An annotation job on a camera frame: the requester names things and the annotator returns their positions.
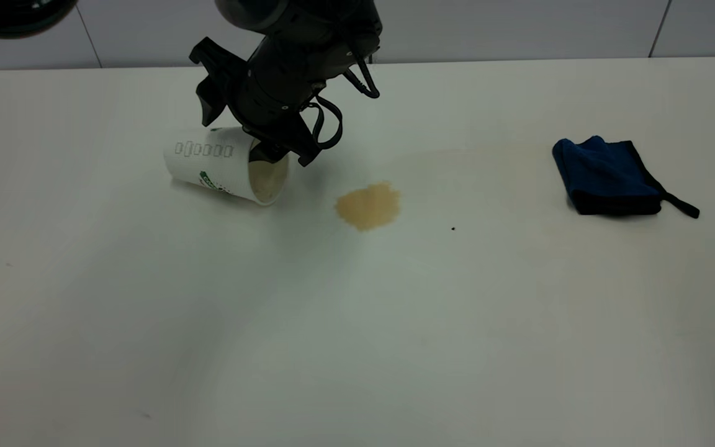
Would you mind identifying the brown coffee spill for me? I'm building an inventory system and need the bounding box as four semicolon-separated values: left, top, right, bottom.
335;181;402;232

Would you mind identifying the white paper coffee cup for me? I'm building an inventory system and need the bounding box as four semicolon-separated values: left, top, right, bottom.
163;127;291;207

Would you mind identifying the black looped cable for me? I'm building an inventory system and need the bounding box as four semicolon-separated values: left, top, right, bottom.
304;95;344;151
344;51;381;100

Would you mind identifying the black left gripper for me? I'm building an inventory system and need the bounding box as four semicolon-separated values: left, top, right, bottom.
196;34;349;167

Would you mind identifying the blue and black cloth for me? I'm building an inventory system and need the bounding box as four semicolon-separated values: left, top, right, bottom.
552;135;701;219

